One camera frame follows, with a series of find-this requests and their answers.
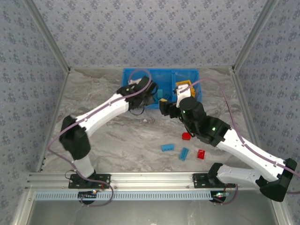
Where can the small controller board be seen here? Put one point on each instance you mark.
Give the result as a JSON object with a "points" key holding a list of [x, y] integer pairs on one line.
{"points": [[90, 195], [219, 195]]}

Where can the long aluminium frame rail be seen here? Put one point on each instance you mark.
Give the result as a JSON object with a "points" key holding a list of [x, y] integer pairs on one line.
{"points": [[150, 180]]}

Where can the blue curved lego piece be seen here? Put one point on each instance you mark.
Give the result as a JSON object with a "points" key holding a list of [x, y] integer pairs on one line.
{"points": [[160, 93]]}

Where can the blue plastic sorting bin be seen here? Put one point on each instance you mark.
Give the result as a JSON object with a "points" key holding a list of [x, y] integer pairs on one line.
{"points": [[164, 79]]}

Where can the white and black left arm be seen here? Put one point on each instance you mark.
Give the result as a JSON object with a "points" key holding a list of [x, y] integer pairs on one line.
{"points": [[103, 112]]}

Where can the aluminium frame post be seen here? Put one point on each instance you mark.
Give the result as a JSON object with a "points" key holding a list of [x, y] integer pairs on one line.
{"points": [[48, 35], [254, 35]]}

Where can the yellow lego piece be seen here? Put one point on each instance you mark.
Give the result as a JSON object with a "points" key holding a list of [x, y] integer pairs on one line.
{"points": [[184, 82]]}

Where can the red lego brick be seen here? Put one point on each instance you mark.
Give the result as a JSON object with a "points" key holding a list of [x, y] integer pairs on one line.
{"points": [[201, 154]]}

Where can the blue lego brick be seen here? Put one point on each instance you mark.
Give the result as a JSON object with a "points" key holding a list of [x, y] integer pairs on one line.
{"points": [[167, 147], [184, 153]]}

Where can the metal lower shelf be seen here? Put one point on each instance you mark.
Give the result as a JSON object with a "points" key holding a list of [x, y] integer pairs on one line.
{"points": [[150, 213]]}

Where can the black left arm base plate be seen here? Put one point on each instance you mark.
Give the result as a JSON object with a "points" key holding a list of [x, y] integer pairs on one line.
{"points": [[105, 180]]}

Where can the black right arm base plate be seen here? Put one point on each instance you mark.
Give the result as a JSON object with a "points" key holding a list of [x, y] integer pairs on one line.
{"points": [[199, 181]]}

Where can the red lego window frame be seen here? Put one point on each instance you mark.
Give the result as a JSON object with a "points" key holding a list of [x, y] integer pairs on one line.
{"points": [[186, 136]]}

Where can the aluminium side rail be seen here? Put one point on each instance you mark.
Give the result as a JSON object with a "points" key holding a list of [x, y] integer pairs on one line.
{"points": [[53, 117], [244, 105]]}

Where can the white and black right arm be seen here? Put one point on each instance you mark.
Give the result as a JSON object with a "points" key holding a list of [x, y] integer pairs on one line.
{"points": [[246, 150]]}

